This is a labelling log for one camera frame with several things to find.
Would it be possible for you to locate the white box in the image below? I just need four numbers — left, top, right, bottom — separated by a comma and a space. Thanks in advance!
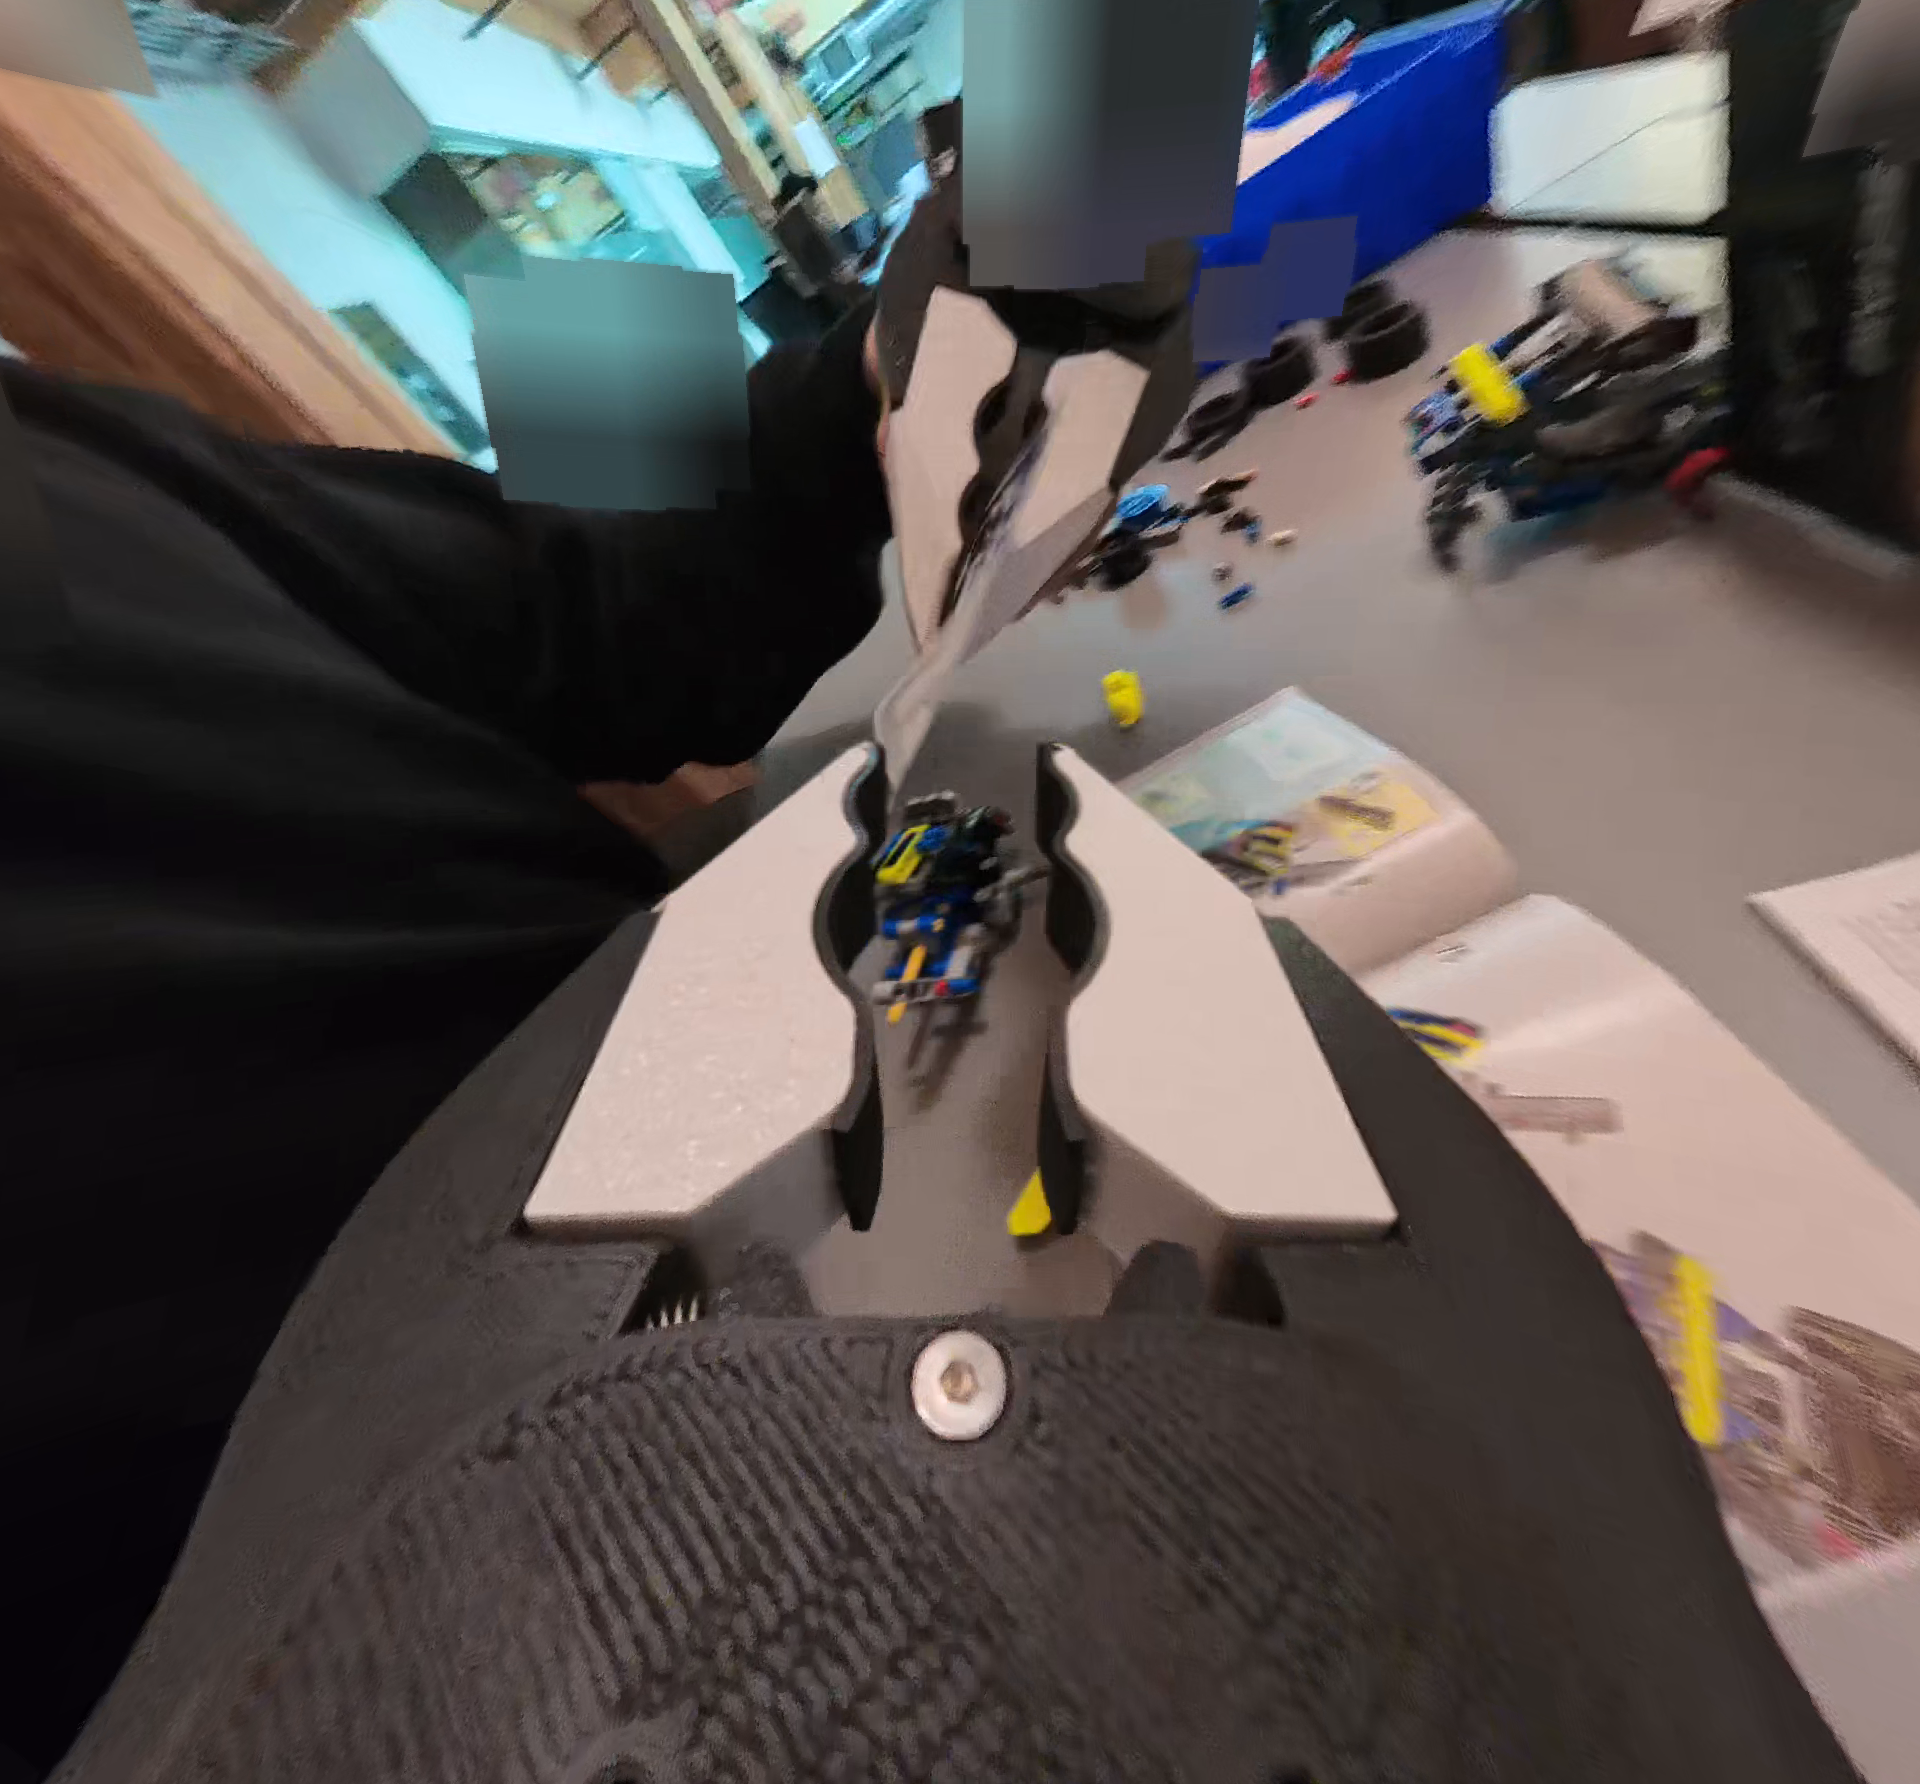
1489, 52, 1730, 230

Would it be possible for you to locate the small blue toy brick model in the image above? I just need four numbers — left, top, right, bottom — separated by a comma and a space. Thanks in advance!
867, 792, 1045, 1073

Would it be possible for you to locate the person's dark clothing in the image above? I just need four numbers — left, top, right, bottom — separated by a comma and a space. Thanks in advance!
0, 495, 678, 1784

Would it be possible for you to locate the blue box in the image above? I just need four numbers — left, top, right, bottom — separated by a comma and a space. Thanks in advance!
1195, 0, 1521, 276

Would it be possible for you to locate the open instruction booklet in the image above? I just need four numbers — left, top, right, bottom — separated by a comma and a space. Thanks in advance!
1119, 688, 1920, 1784

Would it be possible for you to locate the white paper sheet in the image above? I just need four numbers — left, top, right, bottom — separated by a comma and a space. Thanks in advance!
1746, 858, 1920, 1068

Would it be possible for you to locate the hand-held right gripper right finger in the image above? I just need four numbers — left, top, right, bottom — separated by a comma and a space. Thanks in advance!
1037, 747, 1399, 1235

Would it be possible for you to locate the wooden cabinet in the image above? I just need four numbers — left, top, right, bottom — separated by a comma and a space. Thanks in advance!
0, 74, 458, 457

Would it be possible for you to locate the heap of small toy bricks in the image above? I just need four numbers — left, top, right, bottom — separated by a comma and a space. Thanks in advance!
1072, 463, 1294, 612

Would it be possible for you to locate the large black toy brick model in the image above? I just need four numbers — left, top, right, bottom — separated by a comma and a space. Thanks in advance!
1402, 258, 1734, 567

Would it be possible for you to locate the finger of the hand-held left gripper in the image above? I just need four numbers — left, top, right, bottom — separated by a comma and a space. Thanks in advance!
955, 350, 1162, 648
883, 286, 1039, 648

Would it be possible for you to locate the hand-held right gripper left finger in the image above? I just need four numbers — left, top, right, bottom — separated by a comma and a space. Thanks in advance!
522, 747, 890, 1235

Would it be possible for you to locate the person's left forearm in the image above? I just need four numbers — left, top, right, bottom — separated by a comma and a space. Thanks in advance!
0, 308, 906, 795

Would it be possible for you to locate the black printed box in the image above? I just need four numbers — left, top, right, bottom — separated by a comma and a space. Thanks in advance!
1724, 0, 1920, 520

